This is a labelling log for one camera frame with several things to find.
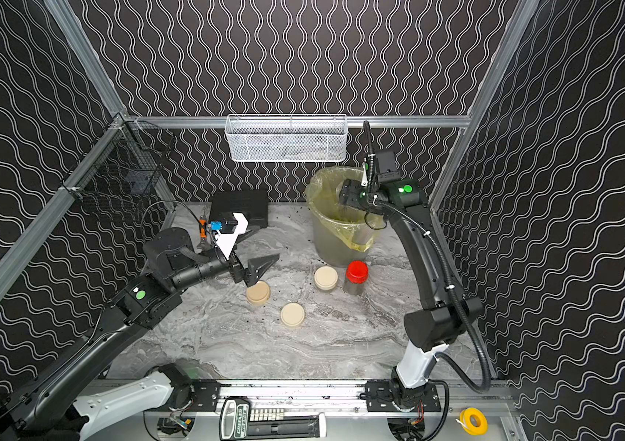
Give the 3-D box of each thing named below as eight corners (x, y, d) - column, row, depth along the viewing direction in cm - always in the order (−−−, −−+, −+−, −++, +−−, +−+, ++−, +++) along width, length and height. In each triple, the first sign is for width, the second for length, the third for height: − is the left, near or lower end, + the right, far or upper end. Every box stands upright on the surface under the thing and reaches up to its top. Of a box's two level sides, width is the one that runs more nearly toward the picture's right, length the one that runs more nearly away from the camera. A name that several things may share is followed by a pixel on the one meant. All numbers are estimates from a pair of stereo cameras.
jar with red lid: (345, 295, 96) (348, 276, 86) (343, 280, 100) (347, 260, 90) (363, 295, 96) (369, 276, 86) (361, 280, 100) (367, 260, 90)
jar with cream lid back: (318, 299, 95) (319, 287, 89) (311, 281, 99) (311, 269, 93) (339, 291, 97) (341, 280, 90) (331, 274, 101) (332, 262, 95)
